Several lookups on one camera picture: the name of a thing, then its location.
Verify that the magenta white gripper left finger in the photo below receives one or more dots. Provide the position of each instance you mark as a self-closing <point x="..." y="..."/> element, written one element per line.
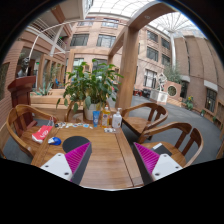
<point x="70" y="166"/>

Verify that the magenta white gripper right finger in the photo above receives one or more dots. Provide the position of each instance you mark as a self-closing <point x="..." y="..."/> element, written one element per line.
<point x="153" y="166"/>

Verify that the round black mouse pad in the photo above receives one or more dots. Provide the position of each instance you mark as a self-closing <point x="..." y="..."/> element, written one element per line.
<point x="73" y="142"/>

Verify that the blue white computer mouse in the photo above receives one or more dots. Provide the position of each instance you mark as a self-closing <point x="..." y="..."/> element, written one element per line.
<point x="54" y="141"/>

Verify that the dark notebook on chair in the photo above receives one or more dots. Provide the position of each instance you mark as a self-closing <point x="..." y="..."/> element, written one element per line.
<point x="161" y="149"/>

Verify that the near right wooden armchair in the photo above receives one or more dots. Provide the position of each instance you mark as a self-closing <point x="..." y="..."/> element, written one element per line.
<point x="178" y="138"/>

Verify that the wooden armchair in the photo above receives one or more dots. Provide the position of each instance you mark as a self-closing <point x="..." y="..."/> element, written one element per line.
<point x="178" y="138"/>
<point x="157" y="114"/>
<point x="21" y="126"/>

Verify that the red white bag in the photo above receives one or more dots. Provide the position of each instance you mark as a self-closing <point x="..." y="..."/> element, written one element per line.
<point x="41" y="134"/>

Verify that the small wrapped packet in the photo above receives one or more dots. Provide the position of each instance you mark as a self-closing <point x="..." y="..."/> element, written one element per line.
<point x="109" y="130"/>

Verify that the far right wooden armchair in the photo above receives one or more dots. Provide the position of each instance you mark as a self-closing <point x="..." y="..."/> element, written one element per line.
<point x="157" y="114"/>

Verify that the white plant pot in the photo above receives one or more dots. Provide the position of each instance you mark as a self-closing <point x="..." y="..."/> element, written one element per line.
<point x="89" y="111"/>

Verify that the blue tube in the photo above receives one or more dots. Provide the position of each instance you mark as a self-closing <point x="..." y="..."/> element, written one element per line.
<point x="96" y="115"/>

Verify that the yellow liquid bottle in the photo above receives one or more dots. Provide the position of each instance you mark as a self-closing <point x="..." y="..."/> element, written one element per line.
<point x="105" y="120"/>

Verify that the white pump sanitizer bottle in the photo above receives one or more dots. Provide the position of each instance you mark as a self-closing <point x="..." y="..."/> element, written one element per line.
<point x="117" y="119"/>

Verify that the left wooden armchair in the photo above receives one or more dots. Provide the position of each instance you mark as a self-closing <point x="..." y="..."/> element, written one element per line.
<point x="21" y="126"/>

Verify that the wooden support pillar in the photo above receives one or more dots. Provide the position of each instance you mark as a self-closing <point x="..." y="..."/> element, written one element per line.
<point x="128" y="68"/>

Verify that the green potted plant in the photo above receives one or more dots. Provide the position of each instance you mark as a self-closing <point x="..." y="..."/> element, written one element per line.
<point x="87" y="88"/>

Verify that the dark red wooden podium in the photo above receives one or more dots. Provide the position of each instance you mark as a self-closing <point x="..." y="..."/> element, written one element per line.
<point x="20" y="90"/>

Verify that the white statue on pedestal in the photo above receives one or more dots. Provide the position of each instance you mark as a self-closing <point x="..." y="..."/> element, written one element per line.
<point x="158" y="95"/>

